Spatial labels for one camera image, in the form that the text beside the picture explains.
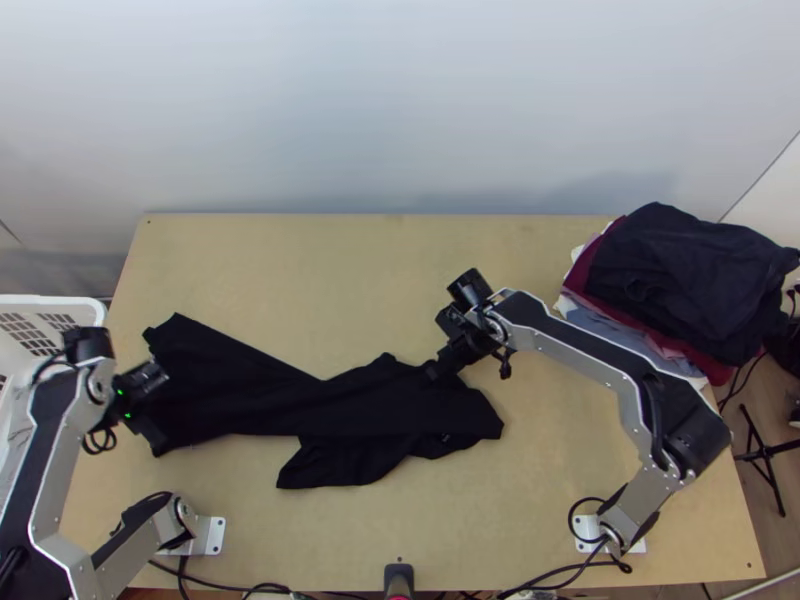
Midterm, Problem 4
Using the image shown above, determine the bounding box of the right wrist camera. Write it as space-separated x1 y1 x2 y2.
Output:
435 304 467 336

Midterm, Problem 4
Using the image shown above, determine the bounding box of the black tripod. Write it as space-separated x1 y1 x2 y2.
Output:
734 329 800 518

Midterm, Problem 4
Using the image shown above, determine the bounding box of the white laundry basket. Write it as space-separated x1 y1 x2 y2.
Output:
0 294 109 458

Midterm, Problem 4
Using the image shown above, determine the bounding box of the black cable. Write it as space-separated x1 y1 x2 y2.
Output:
82 423 118 458
148 552 295 600
499 495 634 598

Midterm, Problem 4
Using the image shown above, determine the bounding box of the black t-shirt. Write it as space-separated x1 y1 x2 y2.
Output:
140 311 505 491

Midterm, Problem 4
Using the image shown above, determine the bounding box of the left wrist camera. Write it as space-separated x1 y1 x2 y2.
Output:
132 364 171 397

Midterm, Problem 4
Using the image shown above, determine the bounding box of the pile of folded clothes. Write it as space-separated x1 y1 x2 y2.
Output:
560 201 800 389

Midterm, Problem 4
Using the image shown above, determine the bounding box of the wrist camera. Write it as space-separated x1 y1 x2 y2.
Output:
435 304 467 336
132 364 171 397

